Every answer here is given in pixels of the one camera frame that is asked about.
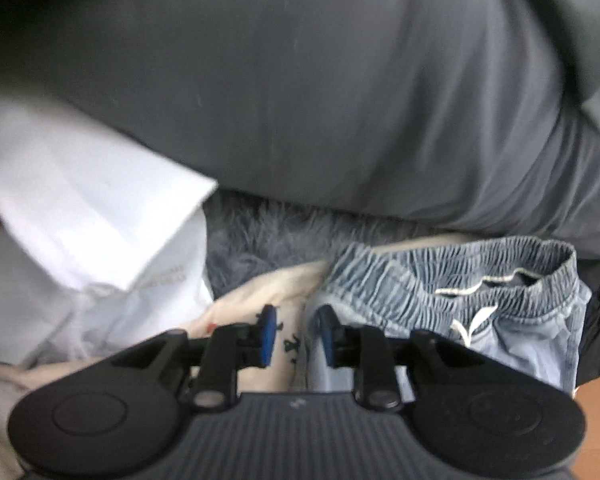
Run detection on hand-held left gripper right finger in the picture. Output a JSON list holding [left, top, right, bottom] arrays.
[[315, 304, 487, 409]]

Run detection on light blue jeans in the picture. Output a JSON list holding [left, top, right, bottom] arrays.
[[304, 236, 595, 398]]

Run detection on white cloth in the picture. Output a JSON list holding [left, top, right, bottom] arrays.
[[0, 95, 220, 367]]

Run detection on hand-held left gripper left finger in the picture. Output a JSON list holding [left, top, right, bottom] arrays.
[[114, 304, 277, 409]]

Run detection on dark grey duvet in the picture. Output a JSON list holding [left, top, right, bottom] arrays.
[[0, 0, 600, 261]]

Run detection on grey fluffy blanket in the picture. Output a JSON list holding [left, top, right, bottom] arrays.
[[202, 191, 441, 293]]

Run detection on cream bear print bed sheet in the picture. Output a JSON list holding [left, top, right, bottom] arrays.
[[0, 232, 481, 480]]

